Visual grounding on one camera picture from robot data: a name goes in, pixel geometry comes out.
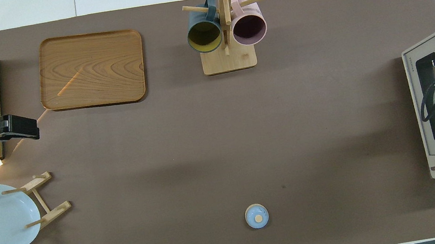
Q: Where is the dark teal mug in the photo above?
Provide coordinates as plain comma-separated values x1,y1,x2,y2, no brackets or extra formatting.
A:
181,0,226,56

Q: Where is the wooden serving tray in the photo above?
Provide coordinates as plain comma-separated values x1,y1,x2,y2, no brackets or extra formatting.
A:
32,24,152,117

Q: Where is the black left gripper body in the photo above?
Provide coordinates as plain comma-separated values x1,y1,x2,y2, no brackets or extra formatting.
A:
0,110,41,146

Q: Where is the wooden mug tree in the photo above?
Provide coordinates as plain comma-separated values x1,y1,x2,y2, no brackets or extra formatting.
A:
181,0,277,78

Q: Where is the brown table mat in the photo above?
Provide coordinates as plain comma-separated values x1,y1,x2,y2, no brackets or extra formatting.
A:
0,0,435,244

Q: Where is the wooden plate rack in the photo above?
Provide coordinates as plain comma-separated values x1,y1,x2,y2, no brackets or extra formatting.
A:
0,168,78,244

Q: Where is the pink mug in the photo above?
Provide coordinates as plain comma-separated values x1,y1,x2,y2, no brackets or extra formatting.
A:
227,0,270,48

